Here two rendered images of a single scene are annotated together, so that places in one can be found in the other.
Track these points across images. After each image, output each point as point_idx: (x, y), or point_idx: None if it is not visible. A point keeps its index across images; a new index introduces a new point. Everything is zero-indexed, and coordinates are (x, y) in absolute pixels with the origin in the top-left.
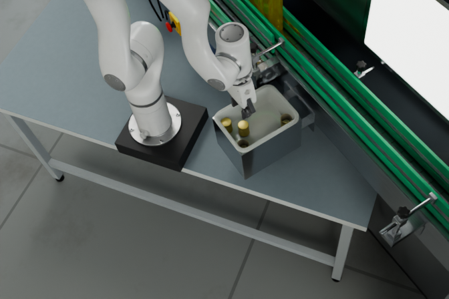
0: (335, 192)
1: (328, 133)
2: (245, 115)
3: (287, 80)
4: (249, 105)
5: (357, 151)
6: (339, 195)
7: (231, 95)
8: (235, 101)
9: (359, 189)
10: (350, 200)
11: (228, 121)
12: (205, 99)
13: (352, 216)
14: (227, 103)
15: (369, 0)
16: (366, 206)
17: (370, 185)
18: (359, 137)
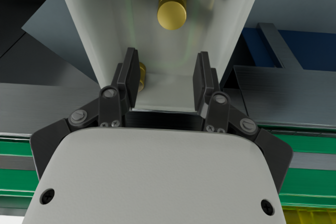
0: (75, 30)
1: (92, 96)
2: (119, 72)
3: (190, 120)
4: (38, 177)
5: (16, 120)
6: (69, 31)
7: (181, 154)
8: (198, 79)
9: (72, 50)
10: (60, 36)
11: None
12: None
13: (38, 24)
14: (280, 6)
15: None
16: (49, 43)
17: (75, 60)
18: (25, 140)
